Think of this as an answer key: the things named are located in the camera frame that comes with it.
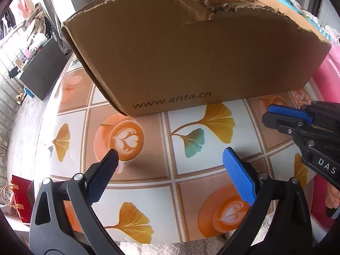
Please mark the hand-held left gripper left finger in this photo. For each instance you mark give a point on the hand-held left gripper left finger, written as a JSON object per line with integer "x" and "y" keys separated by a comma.
{"x": 102, "y": 178}

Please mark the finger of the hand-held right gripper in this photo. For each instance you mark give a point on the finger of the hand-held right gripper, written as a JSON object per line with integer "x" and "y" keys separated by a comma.
{"x": 281, "y": 126}
{"x": 289, "y": 111}

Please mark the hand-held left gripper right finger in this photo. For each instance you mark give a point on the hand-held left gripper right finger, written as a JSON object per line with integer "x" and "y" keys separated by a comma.
{"x": 239, "y": 176}

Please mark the brown cardboard box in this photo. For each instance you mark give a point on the brown cardboard box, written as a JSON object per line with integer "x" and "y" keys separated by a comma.
{"x": 186, "y": 58}

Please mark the person's right hand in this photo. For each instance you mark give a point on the person's right hand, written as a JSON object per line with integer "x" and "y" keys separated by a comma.
{"x": 333, "y": 196}

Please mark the leaf and coffee print tablecloth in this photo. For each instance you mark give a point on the leaf and coffee print tablecloth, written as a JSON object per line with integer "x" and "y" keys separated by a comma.
{"x": 186, "y": 170}

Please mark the pink floral blanket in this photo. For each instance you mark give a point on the pink floral blanket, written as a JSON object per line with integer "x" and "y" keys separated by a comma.
{"x": 329, "y": 69}

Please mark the red gift bag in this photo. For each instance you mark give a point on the red gift bag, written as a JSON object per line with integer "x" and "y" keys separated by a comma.
{"x": 22, "y": 199}

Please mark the white fleece garment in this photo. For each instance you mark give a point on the white fleece garment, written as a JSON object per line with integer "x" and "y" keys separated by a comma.
{"x": 172, "y": 248}

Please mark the blue pillow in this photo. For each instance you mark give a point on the blue pillow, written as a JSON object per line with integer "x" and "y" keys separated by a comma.
{"x": 292, "y": 2}

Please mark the black cabinet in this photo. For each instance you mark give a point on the black cabinet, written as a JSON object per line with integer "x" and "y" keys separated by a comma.
{"x": 43, "y": 69}

